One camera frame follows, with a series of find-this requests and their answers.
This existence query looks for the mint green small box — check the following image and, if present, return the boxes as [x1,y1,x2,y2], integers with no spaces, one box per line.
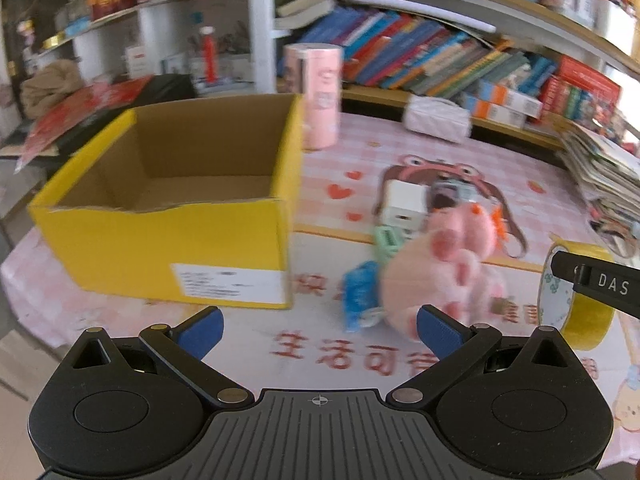
[373,224,413,266]

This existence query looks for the red boxed book set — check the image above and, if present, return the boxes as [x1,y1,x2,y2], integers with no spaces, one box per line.
[538,55,622,131]

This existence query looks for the white orange boxes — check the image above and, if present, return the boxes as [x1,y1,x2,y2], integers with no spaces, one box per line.
[460,80,542,129]

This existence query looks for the stack of magazines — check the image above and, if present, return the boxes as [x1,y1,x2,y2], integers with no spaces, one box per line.
[559,122,639,260]

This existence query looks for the white bookshelf frame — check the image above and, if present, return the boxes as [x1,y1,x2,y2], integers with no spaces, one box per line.
[35,0,639,93]

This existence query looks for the grey small gadget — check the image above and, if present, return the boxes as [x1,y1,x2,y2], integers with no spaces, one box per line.
[427,179,477,212]

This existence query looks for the row of leaning books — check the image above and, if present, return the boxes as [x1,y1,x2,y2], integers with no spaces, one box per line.
[293,3,558,99]

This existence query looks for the yellow cardboard box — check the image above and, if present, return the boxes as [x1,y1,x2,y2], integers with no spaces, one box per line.
[29,94,303,309]

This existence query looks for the brown folded cloth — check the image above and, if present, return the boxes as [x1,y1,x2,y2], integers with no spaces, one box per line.
[20,60,85,120]

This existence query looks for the black keyboard piano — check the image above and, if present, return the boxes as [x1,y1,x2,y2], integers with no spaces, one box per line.
[1,74,198,162]

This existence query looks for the white quilted pouch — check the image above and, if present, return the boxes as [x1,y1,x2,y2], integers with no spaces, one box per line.
[402,96,472,144]

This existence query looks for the white power adapter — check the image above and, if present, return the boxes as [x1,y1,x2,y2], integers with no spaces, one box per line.
[380,180,427,231]

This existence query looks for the pink plush pig toy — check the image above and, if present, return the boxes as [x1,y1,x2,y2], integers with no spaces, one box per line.
[380,202,508,340]

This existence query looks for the blue snack packet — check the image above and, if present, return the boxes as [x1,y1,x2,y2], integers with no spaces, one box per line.
[342,261,385,333]

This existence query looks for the red bottle in holder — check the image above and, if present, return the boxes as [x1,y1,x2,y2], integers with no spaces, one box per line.
[200,26,218,84]

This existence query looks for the pink cylindrical tissue box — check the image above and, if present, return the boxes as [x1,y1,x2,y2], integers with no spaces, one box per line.
[283,42,343,151]

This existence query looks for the pink checkered tablecloth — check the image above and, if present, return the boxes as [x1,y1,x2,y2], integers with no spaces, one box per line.
[0,112,640,466]

